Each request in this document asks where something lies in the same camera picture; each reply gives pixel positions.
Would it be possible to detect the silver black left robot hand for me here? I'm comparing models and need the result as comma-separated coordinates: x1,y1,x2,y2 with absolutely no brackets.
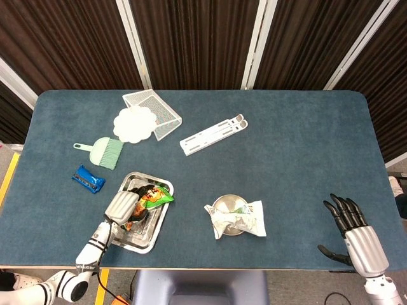
104,186,152,227

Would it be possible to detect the black floor cable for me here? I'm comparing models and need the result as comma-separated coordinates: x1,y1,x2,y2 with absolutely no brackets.
324,291,351,305

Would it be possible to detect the rectangular steel tray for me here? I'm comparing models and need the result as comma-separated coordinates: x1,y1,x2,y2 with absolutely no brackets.
109,171,175,255

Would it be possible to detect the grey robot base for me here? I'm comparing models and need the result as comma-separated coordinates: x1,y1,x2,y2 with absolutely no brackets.
132,269,270,305

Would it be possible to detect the blue snack bar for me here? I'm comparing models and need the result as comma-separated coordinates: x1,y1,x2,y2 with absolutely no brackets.
71,164,106,194

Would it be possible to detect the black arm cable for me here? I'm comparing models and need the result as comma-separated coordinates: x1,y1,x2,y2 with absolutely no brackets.
95,214,130,305

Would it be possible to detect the white shoe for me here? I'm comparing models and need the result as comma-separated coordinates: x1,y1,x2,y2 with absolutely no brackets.
389,176,403,198
11,273,43,292

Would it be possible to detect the orange floor object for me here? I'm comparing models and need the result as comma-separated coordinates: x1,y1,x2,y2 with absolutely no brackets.
107,294,131,305

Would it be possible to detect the white folding laptop stand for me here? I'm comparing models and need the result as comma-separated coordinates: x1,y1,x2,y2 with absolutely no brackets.
179,113,249,157

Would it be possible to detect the blue felt table mat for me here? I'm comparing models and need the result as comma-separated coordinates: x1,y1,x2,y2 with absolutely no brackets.
0,90,407,271

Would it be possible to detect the white snack bag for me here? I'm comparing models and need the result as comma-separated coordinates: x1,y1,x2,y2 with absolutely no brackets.
203,200,267,241

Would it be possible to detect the white flower-shaped palette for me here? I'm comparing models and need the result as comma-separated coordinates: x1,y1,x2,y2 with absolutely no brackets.
113,105,158,144

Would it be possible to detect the brown divider panel white frame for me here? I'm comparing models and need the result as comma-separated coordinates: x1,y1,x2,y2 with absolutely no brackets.
0,0,153,96
241,0,401,92
324,0,407,168
116,0,277,92
0,57,39,146

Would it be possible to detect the mint green hand brush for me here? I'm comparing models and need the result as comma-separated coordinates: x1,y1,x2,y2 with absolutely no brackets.
72,136,125,171

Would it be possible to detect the white wire mesh rack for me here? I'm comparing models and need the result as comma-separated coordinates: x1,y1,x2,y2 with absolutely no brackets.
121,89,183,142

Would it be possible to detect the round steel plate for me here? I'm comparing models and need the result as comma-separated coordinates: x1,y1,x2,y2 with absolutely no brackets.
211,194,252,236

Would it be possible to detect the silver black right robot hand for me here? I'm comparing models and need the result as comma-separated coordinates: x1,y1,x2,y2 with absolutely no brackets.
317,193,390,278

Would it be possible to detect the orange green snack bag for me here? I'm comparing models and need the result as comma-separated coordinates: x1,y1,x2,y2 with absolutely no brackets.
125,184,176,231

